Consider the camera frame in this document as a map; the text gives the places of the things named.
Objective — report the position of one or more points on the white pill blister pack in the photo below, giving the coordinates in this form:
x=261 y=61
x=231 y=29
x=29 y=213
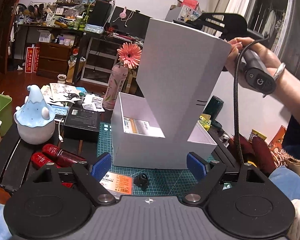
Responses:
x=97 y=102

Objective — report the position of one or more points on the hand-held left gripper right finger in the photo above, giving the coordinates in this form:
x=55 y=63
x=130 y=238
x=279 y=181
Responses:
x=196 y=166

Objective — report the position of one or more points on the pink drink bottle vase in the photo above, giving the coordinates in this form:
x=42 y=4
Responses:
x=112 y=90

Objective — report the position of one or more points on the orange white pill pack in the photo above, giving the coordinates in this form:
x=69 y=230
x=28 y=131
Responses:
x=120 y=183

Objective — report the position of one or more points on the wooden door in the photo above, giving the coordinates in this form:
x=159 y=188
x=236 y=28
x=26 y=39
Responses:
x=5 y=25

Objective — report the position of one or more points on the yellow tissue pack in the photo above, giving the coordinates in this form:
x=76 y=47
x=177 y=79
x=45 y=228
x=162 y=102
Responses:
x=205 y=122

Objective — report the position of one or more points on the black slatted desktop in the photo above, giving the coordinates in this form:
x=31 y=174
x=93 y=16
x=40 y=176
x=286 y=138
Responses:
x=12 y=155

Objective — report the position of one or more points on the black carton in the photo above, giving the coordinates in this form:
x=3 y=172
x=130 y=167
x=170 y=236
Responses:
x=81 y=125

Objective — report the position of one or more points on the dark green cylinder heater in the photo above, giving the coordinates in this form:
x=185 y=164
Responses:
x=215 y=107

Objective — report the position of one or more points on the person's right hand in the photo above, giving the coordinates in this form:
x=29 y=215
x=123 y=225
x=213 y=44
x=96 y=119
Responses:
x=267 y=55

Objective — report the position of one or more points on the green tumbler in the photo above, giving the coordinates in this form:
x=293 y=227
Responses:
x=79 y=22

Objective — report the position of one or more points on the pink gerbera flower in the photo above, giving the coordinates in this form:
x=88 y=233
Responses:
x=129 y=55

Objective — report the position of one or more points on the green bin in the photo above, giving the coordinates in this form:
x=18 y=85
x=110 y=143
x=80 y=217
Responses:
x=0 y=110

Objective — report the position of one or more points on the dark red cloth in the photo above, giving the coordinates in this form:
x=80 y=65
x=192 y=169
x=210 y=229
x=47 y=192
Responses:
x=260 y=152

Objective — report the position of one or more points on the black corner desk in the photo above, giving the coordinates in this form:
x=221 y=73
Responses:
x=78 y=55

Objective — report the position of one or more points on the wooden drawer cabinet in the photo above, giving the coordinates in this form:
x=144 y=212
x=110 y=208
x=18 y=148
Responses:
x=52 y=55

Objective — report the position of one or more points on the small bowl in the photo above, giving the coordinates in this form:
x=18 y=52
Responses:
x=62 y=78

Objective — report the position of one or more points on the black monitor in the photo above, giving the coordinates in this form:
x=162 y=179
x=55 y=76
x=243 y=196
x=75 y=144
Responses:
x=135 y=25

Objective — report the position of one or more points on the white box lid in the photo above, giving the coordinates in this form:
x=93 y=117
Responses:
x=180 y=80

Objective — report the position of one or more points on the small black clip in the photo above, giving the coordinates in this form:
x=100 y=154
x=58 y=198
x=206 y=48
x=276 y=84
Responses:
x=141 y=180

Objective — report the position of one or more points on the brown paper bag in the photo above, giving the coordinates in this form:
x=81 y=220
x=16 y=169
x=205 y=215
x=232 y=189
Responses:
x=75 y=71

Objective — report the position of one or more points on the black computer tower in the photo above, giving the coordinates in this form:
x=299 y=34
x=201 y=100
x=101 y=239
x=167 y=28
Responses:
x=103 y=13

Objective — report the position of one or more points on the white storage box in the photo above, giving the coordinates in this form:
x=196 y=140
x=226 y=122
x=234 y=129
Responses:
x=130 y=150

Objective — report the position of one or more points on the person's legs in jeans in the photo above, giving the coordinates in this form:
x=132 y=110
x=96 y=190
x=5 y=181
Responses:
x=282 y=180

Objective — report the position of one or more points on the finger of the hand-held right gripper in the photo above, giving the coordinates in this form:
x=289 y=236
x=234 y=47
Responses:
x=210 y=23

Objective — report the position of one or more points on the blue white mountain figurine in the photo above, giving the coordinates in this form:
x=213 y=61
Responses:
x=35 y=130

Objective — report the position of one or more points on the silver refrigerator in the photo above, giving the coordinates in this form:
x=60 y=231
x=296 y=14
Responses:
x=171 y=15

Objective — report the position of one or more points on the light blue wipes pack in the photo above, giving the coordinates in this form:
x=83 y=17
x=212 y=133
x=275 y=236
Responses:
x=94 y=28

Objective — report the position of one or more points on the orange cartoon snack bag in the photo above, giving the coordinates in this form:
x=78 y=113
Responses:
x=282 y=137

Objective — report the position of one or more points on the illustrated papers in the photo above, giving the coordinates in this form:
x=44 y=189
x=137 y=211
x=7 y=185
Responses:
x=62 y=90

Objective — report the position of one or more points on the yellow snack packet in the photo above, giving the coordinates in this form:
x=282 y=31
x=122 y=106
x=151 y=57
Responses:
x=258 y=135

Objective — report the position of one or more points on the flat cardboard pieces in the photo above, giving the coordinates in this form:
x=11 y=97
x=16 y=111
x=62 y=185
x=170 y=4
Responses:
x=130 y=85

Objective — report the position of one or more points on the green cutting mat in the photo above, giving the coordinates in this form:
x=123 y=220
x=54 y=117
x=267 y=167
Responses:
x=105 y=142

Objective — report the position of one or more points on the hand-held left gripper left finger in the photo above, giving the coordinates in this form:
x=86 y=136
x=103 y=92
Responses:
x=101 y=166

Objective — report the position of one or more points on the blue patterned booklet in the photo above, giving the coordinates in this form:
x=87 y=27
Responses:
x=60 y=111

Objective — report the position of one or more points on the window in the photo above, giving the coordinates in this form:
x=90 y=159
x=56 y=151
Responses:
x=290 y=30

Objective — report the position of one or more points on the red sign box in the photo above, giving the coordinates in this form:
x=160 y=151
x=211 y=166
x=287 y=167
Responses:
x=31 y=58

